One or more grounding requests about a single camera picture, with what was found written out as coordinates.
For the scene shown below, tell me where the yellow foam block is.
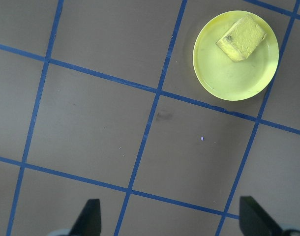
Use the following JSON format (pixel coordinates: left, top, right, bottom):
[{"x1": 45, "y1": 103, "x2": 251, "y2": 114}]
[{"x1": 215, "y1": 13, "x2": 269, "y2": 62}]

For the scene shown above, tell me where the yellow round plate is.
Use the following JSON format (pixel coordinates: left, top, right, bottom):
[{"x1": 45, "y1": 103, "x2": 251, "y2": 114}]
[{"x1": 192, "y1": 10, "x2": 280, "y2": 101}]

